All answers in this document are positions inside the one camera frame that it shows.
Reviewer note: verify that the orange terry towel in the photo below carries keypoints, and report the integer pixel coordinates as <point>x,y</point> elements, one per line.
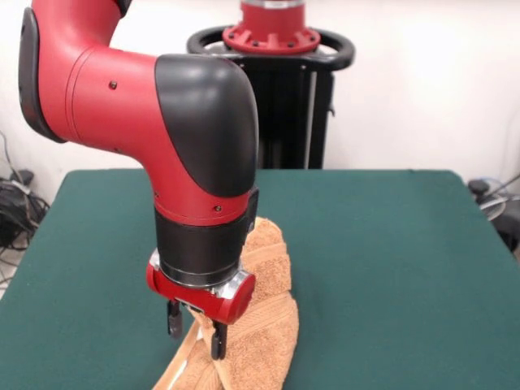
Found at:
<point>268,325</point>

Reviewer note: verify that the grey round stand base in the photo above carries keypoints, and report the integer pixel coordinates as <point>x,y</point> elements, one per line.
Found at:
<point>492,208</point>

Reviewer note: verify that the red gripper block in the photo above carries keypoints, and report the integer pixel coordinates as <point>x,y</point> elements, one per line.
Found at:
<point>219,302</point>

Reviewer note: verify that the dark green table cloth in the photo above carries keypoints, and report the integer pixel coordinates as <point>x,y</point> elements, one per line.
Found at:
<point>406,264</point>

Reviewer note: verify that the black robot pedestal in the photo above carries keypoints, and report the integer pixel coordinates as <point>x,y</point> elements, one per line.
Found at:
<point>292,101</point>

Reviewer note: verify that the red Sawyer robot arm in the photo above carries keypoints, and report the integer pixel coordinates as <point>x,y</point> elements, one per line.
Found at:
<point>122,101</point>

